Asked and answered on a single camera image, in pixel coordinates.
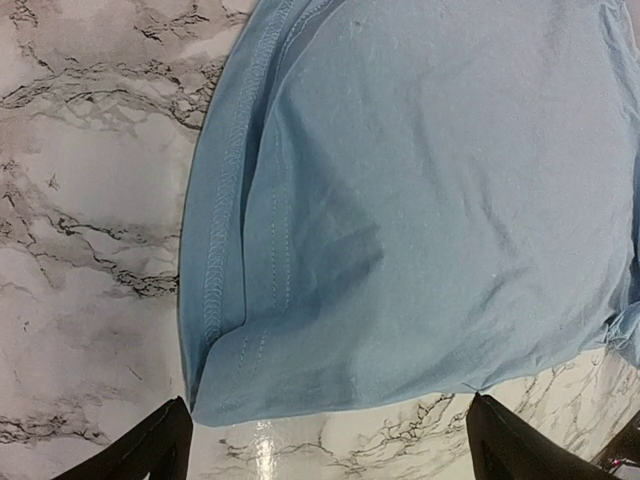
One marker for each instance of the light blue garment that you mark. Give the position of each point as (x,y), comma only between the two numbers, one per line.
(395,198)

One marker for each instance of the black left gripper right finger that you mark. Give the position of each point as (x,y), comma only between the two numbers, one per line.
(503,446)

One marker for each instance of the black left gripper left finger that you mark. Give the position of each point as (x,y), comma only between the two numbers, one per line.
(157,448)

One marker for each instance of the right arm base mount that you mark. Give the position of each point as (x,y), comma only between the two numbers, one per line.
(620,457)

